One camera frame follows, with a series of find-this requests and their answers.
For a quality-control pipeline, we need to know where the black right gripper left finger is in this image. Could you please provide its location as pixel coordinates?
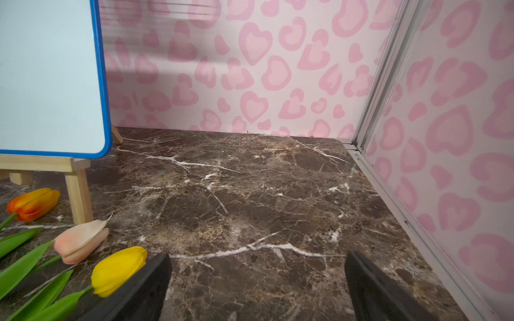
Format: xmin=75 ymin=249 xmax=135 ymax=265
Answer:
xmin=80 ymin=254 xmax=173 ymax=321

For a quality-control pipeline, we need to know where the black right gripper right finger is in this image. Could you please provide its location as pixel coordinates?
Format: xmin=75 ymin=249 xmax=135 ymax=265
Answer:
xmin=345 ymin=250 xmax=437 ymax=321

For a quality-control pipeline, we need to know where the yellow tulip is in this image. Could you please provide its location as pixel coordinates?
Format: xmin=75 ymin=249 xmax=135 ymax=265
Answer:
xmin=5 ymin=245 xmax=148 ymax=321

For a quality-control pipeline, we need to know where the peach pink tulip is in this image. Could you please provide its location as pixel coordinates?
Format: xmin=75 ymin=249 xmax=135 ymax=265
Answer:
xmin=0 ymin=219 xmax=110 ymax=300

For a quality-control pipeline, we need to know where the wooden easel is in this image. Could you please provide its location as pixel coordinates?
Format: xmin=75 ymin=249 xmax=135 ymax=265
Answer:
xmin=0 ymin=125 xmax=124 ymax=226

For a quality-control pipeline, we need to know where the blue framed whiteboard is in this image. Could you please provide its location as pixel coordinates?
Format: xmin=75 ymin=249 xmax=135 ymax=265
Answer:
xmin=1 ymin=1 xmax=113 ymax=159

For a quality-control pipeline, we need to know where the orange tulip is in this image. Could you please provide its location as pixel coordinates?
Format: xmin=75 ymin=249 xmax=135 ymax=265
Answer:
xmin=1 ymin=188 xmax=61 ymax=230

